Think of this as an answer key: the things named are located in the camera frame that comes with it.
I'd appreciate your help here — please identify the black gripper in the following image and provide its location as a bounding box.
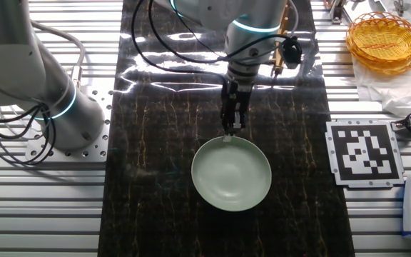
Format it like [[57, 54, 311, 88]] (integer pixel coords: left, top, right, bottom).
[[221, 81, 253, 143]]

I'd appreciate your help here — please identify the pale green round plate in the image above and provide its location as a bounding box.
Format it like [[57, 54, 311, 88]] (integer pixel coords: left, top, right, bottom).
[[191, 135, 273, 213]]

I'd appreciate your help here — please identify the wooden dish rack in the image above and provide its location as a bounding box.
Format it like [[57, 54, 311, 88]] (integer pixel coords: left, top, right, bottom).
[[271, 3, 292, 78]]

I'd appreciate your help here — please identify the black marble pattern mat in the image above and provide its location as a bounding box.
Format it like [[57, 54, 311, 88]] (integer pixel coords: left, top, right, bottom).
[[97, 0, 356, 257]]

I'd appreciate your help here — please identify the black white marker board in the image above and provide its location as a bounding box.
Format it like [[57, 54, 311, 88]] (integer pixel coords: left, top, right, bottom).
[[325, 119, 405, 189]]

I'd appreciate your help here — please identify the white plastic bag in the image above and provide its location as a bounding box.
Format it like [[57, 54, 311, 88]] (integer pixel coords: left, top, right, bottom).
[[351, 56, 411, 119]]

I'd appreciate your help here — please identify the orange wicker basket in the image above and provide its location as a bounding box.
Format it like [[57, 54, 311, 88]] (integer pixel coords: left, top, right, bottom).
[[345, 11, 411, 75]]

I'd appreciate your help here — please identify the small metal clip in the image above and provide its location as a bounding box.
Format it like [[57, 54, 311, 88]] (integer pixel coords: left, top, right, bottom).
[[392, 0, 406, 17]]

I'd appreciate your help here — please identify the white paper sheet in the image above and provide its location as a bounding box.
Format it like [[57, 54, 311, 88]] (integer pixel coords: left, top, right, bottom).
[[344, 0, 411, 25]]

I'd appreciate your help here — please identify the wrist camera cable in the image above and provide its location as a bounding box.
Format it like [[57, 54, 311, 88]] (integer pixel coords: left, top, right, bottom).
[[147, 0, 292, 65]]

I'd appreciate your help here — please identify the wrist-mounted camera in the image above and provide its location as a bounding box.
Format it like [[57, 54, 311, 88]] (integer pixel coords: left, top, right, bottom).
[[280, 34, 303, 69]]

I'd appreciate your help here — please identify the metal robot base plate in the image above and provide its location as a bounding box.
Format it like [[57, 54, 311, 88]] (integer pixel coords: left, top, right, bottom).
[[25, 87, 113, 163]]

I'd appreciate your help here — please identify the grey robot base hose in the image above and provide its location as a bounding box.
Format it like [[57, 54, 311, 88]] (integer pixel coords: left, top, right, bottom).
[[30, 19, 87, 89]]

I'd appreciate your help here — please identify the black base cable bundle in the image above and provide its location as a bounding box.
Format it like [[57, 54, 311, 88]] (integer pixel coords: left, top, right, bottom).
[[0, 103, 57, 166]]

